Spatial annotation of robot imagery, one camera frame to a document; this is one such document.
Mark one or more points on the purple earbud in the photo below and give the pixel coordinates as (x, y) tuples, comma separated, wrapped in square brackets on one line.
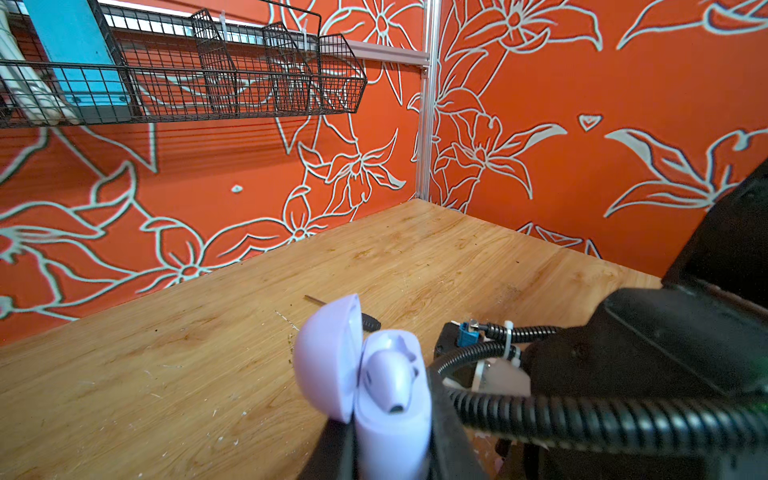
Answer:
[(389, 376)]

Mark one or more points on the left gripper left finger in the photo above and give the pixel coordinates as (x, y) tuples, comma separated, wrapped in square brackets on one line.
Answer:
[(334, 456)]

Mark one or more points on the light blue power bank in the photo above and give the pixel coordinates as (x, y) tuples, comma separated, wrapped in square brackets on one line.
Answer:
[(73, 40)]

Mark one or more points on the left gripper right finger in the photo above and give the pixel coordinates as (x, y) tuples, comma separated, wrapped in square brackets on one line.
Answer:
[(450, 453)]

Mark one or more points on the black wire wall basket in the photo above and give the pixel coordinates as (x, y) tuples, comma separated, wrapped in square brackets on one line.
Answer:
[(178, 67)]

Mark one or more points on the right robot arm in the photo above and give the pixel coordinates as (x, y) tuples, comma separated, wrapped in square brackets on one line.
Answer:
[(667, 383)]

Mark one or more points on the black screwdriver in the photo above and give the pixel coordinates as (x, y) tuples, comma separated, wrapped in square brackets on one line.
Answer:
[(368, 323)]

